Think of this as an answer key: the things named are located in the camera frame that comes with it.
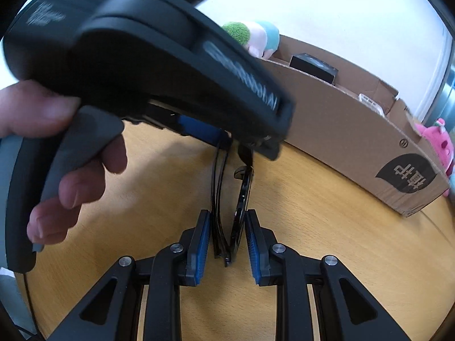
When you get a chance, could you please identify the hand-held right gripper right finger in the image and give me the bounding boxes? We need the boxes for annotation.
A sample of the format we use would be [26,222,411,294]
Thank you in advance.
[245,209,409,341]

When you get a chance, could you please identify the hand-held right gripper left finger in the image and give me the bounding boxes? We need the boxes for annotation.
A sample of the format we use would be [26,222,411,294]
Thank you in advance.
[46,209,213,341]

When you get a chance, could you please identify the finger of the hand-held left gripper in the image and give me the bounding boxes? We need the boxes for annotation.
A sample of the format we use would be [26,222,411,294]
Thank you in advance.
[144,101,233,150]
[236,136,282,162]

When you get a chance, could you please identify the black glasses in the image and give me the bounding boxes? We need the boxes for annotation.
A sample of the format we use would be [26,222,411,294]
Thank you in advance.
[210,144,257,269]

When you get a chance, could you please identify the brown cardboard box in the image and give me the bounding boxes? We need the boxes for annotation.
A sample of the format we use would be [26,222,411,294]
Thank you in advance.
[258,34,450,218]

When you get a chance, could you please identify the small black box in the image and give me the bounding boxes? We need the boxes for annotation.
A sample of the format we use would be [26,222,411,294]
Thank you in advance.
[289,53,338,86]

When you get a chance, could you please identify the teal pink green plush toy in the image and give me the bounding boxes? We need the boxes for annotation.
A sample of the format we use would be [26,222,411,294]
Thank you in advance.
[221,20,281,60]

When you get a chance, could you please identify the white plastic cutout tray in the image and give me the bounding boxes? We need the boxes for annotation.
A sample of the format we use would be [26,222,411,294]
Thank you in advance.
[357,93,386,116]

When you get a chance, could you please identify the person's left forearm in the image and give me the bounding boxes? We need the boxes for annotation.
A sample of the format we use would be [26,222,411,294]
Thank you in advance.
[0,137,22,214]

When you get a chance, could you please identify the wooden desktop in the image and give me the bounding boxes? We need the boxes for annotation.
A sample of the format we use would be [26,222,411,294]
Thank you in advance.
[21,114,455,341]

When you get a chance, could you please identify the person's left hand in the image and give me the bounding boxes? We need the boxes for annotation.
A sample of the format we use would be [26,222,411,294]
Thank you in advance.
[0,79,128,246]

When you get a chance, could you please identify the person's grey jacket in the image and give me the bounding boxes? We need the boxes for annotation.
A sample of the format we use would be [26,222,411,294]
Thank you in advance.
[0,266,34,334]

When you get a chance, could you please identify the grey metal door frame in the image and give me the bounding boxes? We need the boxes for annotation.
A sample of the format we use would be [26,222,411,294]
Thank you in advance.
[432,25,455,125]

